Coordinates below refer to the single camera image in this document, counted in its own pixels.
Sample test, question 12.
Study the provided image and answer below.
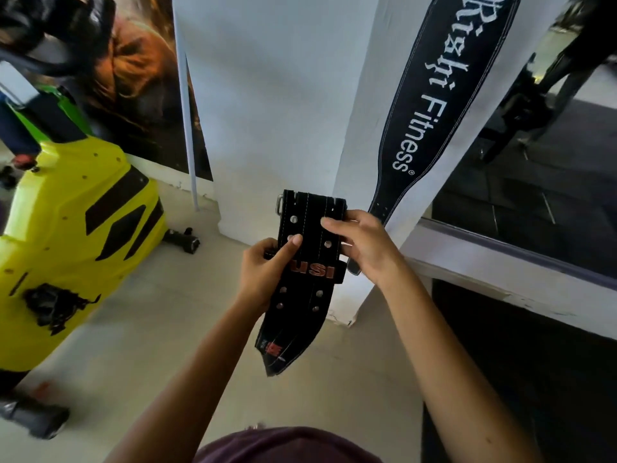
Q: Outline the person's maroon shirt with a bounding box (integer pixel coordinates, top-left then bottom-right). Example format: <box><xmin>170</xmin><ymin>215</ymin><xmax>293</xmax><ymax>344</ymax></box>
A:
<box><xmin>192</xmin><ymin>426</ymin><xmax>384</xmax><ymax>463</ymax></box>

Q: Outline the black rubber floor mat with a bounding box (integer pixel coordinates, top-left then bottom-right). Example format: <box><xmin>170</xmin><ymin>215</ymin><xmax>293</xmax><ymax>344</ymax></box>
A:
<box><xmin>420</xmin><ymin>279</ymin><xmax>617</xmax><ymax>463</ymax></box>

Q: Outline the large orange figure poster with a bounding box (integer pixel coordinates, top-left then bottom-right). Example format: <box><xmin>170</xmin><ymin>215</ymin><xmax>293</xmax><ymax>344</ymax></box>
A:
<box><xmin>0</xmin><ymin>0</ymin><xmax>214</xmax><ymax>183</ymax></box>

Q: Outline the black white-print fitness belt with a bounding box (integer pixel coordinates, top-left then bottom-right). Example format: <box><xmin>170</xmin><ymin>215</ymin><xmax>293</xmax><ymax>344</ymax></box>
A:
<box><xmin>367</xmin><ymin>0</ymin><xmax>524</xmax><ymax>225</ymax></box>

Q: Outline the person's right forearm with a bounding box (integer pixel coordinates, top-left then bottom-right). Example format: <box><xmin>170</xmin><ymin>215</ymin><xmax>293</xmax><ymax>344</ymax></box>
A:
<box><xmin>378</xmin><ymin>264</ymin><xmax>546</xmax><ymax>463</ymax></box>

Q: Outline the black USI belt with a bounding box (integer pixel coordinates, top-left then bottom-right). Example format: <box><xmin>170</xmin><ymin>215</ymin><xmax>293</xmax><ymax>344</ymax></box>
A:
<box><xmin>254</xmin><ymin>189</ymin><xmax>362</xmax><ymax>377</ymax></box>

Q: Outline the yellow exercise bike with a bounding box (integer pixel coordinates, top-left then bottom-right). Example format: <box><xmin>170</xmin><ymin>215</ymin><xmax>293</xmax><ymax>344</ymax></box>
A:
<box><xmin>0</xmin><ymin>0</ymin><xmax>201</xmax><ymax>439</ymax></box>

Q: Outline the thin white pole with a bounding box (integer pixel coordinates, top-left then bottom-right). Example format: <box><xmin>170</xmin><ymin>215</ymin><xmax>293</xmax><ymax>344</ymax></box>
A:
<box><xmin>172</xmin><ymin>14</ymin><xmax>201</xmax><ymax>212</ymax></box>

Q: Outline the person's left forearm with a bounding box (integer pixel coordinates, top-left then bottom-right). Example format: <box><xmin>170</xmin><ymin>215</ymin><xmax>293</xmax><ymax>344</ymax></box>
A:
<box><xmin>103</xmin><ymin>303</ymin><xmax>276</xmax><ymax>463</ymax></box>

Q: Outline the large wall mirror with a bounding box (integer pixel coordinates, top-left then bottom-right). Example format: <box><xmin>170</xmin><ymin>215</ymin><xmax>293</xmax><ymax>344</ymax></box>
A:
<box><xmin>422</xmin><ymin>0</ymin><xmax>617</xmax><ymax>290</ymax></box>

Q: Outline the person's right hand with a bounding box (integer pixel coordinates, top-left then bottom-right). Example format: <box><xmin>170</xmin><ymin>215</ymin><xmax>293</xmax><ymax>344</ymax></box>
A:
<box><xmin>320</xmin><ymin>209</ymin><xmax>408</xmax><ymax>290</ymax></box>

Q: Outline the person's left hand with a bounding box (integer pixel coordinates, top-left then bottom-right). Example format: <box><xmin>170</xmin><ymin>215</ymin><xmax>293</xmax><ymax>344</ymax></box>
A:
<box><xmin>235</xmin><ymin>233</ymin><xmax>305</xmax><ymax>316</ymax></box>

